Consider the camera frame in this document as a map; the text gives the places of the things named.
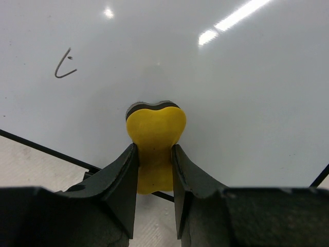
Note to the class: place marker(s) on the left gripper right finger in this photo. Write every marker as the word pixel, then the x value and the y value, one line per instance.
pixel 208 213

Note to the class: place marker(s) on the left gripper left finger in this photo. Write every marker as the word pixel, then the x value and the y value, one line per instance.
pixel 99 211

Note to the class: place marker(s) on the small black-framed whiteboard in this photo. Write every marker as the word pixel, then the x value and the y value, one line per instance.
pixel 251 77

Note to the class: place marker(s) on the yellow bone-shaped eraser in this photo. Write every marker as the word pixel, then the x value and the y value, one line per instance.
pixel 155 128

